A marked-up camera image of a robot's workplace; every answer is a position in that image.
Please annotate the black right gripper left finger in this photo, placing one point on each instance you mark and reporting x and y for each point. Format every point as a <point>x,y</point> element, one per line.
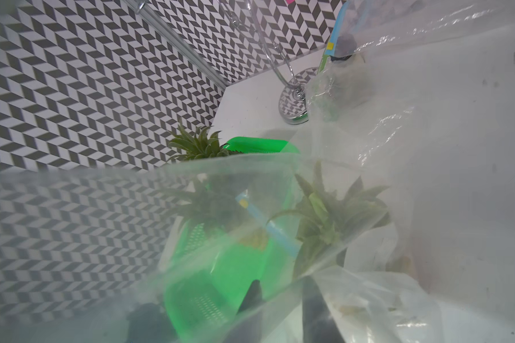
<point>249,320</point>

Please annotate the clear zip-top bag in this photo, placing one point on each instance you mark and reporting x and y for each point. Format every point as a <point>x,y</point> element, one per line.
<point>83,256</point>
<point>440,131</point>
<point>271,227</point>

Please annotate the green plastic basket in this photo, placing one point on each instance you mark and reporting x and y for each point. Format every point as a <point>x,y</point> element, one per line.
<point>207,279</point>

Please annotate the aluminium corner post left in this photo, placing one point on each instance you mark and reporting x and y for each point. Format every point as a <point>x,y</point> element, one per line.
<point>144,10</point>

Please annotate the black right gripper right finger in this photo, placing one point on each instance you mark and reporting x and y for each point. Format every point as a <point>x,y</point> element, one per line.
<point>317,320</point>

